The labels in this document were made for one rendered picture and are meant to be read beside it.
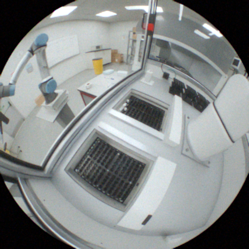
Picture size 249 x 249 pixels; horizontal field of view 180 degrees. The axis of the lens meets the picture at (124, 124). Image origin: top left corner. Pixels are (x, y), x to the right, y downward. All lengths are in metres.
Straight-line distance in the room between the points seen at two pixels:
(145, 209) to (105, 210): 0.12
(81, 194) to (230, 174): 0.79
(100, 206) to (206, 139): 0.41
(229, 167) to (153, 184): 0.60
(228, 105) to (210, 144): 0.14
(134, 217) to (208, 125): 0.38
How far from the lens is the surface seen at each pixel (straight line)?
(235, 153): 0.74
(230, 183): 0.71
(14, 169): 0.28
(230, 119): 0.31
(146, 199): 0.27
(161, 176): 0.28
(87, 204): 0.31
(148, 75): 0.56
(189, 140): 0.37
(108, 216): 0.31
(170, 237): 0.41
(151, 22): 0.70
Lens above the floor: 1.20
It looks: 58 degrees down
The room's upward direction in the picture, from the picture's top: 6 degrees clockwise
